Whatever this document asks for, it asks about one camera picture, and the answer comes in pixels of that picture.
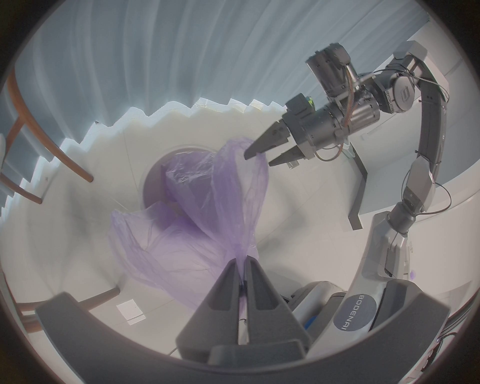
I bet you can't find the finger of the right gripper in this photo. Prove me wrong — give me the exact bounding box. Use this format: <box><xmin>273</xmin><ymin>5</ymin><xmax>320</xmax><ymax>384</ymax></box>
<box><xmin>243</xmin><ymin>120</ymin><xmax>292</xmax><ymax>161</ymax></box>
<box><xmin>267</xmin><ymin>145</ymin><xmax>303</xmax><ymax>166</ymax></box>

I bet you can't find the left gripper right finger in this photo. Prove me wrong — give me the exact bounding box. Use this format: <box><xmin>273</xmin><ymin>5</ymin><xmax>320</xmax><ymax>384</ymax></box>
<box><xmin>243</xmin><ymin>258</ymin><xmax>313</xmax><ymax>353</ymax></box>

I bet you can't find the white table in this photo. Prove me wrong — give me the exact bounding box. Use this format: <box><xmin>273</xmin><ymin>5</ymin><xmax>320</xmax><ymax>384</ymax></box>
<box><xmin>347</xmin><ymin>140</ymin><xmax>480</xmax><ymax>231</ymax></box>

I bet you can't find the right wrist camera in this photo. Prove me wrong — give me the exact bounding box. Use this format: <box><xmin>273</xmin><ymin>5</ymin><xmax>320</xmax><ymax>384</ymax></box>
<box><xmin>286</xmin><ymin>94</ymin><xmax>316</xmax><ymax>115</ymax></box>

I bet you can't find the purple plastic bag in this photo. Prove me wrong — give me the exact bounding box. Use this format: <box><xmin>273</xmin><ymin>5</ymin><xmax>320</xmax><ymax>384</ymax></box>
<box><xmin>109</xmin><ymin>137</ymin><xmax>271</xmax><ymax>312</ymax></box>

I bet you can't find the white trash bin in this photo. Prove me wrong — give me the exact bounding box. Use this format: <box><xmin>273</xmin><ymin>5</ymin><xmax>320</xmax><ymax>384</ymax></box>
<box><xmin>139</xmin><ymin>146</ymin><xmax>222</xmax><ymax>226</ymax></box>

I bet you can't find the pale blue curtain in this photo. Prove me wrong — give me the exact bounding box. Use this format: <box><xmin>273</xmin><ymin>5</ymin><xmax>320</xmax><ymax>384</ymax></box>
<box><xmin>0</xmin><ymin>0</ymin><xmax>441</xmax><ymax>222</ymax></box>

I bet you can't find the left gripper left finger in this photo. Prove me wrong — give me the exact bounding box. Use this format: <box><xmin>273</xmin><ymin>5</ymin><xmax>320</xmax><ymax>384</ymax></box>
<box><xmin>176</xmin><ymin>260</ymin><xmax>241</xmax><ymax>359</ymax></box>

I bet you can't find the white cushioned wooden chair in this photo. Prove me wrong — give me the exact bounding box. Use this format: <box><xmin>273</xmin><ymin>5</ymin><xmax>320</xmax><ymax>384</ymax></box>
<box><xmin>0</xmin><ymin>71</ymin><xmax>121</xmax><ymax>334</ymax></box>

